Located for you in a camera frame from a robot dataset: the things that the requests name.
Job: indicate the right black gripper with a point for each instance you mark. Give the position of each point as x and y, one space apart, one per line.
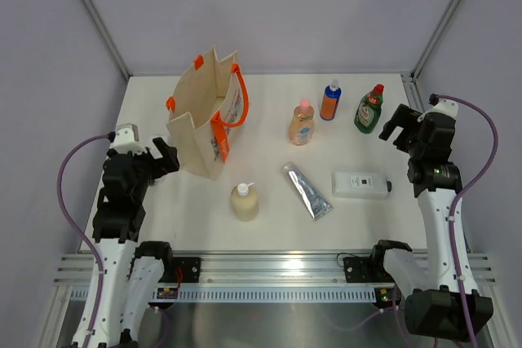
404 117

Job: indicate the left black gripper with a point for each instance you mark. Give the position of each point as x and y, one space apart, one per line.
169 163

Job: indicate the green dish soap bottle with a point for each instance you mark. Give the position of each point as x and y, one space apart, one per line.
369 110

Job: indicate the canvas bag orange handles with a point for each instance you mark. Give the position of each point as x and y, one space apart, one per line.
207 109

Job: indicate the orange blue spray bottle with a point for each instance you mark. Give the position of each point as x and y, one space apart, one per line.
330 100

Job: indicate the cream pump bottle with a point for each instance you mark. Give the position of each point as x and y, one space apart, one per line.
245 201

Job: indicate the white rectangular lotion bottle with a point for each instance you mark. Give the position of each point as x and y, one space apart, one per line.
360 185

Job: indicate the peach baby shampoo bottle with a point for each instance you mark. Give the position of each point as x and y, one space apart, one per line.
302 125

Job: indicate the silver tube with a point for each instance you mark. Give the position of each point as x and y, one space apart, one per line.
316 205

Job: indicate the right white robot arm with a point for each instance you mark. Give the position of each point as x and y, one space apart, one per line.
442 302

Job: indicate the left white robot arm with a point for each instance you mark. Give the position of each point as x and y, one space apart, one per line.
125 270

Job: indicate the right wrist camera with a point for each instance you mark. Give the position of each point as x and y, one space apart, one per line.
442 106

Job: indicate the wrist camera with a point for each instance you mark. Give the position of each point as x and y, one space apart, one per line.
442 106
126 138

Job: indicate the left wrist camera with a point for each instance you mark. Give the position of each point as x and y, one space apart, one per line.
126 138

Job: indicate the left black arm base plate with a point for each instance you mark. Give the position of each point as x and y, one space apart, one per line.
187 269

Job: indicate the aluminium mounting rail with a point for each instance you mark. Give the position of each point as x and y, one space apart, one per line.
257 269

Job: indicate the white slotted cable duct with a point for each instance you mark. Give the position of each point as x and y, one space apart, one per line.
200 294

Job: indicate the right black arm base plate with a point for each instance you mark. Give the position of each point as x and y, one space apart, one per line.
363 270

